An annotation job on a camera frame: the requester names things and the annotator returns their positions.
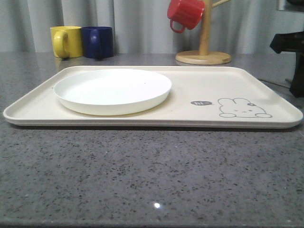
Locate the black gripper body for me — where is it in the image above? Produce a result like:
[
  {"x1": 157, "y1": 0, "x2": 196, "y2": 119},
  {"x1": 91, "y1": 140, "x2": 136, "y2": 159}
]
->
[{"x1": 270, "y1": 32, "x2": 304, "y2": 54}]

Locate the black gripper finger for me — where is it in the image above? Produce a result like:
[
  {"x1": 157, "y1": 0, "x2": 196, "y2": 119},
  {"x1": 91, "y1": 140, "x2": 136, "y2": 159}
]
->
[{"x1": 289, "y1": 52, "x2": 304, "y2": 98}]

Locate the silver metal spoon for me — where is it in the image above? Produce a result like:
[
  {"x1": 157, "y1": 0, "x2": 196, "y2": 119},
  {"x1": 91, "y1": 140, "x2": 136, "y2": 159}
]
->
[{"x1": 258, "y1": 79, "x2": 290, "y2": 88}]

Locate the white round plate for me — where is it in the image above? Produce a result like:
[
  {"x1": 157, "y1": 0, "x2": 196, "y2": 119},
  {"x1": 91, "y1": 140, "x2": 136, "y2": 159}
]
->
[{"x1": 54, "y1": 68, "x2": 172, "y2": 116}]

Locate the grey curtain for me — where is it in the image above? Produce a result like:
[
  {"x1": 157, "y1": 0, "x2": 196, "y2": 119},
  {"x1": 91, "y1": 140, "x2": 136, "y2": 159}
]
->
[{"x1": 0, "y1": 0, "x2": 304, "y2": 54}]

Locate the wooden mug tree stand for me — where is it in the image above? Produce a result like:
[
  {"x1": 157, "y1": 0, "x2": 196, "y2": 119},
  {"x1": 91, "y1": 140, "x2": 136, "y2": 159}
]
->
[{"x1": 175, "y1": 0, "x2": 231, "y2": 65}]

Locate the cream rabbit serving tray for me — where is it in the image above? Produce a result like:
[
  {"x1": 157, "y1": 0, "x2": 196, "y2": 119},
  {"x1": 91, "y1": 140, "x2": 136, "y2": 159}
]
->
[{"x1": 3, "y1": 66, "x2": 304, "y2": 129}]

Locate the red ribbed mug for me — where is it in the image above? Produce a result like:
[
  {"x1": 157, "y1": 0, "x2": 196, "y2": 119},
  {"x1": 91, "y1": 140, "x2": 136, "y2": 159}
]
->
[{"x1": 167, "y1": 0, "x2": 205, "y2": 33}]

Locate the dark blue mug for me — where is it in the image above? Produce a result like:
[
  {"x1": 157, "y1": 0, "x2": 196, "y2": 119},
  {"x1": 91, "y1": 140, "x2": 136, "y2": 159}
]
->
[{"x1": 80, "y1": 26, "x2": 114, "y2": 59}]

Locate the yellow mug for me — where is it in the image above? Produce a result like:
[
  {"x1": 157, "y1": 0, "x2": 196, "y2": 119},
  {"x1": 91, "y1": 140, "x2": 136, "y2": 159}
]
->
[{"x1": 50, "y1": 26, "x2": 83, "y2": 58}]

